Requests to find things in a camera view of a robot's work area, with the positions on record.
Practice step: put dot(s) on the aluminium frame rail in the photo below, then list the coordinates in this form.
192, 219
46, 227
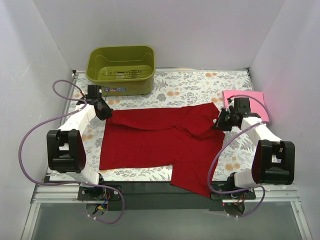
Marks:
159, 211

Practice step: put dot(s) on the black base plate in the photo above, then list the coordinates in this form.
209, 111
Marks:
219, 186
89, 193

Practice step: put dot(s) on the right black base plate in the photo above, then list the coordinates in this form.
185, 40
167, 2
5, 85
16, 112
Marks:
219, 186

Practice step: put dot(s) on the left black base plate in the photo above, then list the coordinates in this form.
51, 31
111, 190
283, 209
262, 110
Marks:
89, 193

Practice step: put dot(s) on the floral table mat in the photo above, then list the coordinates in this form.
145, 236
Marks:
188, 88

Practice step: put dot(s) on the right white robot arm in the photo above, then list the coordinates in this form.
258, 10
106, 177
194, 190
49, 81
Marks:
274, 159

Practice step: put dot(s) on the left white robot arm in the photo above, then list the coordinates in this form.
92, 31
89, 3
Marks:
65, 147

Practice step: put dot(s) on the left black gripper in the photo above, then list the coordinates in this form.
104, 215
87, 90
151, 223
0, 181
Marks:
104, 111

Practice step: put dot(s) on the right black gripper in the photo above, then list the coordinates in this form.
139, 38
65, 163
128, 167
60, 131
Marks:
222, 121

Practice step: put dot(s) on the olive green plastic bin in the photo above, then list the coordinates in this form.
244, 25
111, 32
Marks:
122, 70

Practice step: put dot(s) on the red t shirt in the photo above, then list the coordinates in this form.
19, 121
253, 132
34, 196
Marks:
182, 137

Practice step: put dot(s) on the folded pink t shirt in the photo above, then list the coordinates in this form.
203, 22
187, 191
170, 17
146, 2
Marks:
256, 98

